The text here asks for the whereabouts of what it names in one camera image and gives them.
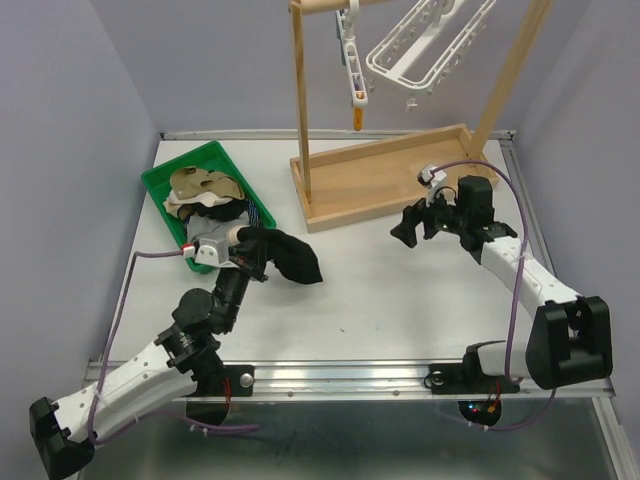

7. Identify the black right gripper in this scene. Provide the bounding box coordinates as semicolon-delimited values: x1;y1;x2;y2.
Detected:
388;182;468;248

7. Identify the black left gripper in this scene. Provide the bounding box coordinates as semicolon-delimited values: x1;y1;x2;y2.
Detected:
214;231;269;332

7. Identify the blue striped underwear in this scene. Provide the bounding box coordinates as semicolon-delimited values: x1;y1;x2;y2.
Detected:
246;195;277;229

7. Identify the black underwear cream waistband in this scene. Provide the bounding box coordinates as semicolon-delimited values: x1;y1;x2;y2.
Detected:
227;226;323;285

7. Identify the wooden clothes rack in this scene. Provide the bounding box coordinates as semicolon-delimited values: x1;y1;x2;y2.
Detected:
289;1;553;233

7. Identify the beige underwear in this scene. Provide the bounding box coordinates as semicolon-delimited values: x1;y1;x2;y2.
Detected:
163;190;233;220

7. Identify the grey underwear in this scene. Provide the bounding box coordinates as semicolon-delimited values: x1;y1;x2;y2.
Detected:
186;213;250;246

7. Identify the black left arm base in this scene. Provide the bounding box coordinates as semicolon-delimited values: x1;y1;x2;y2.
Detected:
190;364;255;399

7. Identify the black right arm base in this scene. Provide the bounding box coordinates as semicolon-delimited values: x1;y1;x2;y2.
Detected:
423;341;520;395

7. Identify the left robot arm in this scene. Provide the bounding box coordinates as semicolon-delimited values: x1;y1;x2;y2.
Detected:
29;240;267;479

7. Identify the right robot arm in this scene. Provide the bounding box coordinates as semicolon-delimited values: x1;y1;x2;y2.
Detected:
391;166;613;390

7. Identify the white straight clip hanger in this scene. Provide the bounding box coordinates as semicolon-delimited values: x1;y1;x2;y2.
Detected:
335;0;368;109

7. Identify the white rectangular clip hanger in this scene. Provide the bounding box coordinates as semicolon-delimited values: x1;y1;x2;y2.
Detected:
365;0;496;111

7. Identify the green plastic tray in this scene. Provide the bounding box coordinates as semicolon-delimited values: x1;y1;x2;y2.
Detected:
141;141;263;246

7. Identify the orange clothes peg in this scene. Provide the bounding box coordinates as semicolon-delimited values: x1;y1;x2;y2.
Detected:
352;105;364;132

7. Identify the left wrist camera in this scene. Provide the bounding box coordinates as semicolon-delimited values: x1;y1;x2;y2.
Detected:
181;239;233;268

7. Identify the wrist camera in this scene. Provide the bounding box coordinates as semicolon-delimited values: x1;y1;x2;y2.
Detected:
417;164;447;204
181;239;233;268

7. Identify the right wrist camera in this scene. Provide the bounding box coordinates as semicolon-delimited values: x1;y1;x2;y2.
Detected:
417;164;447;204

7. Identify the aluminium mounting rail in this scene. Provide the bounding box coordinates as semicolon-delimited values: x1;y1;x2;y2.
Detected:
82;355;617;401

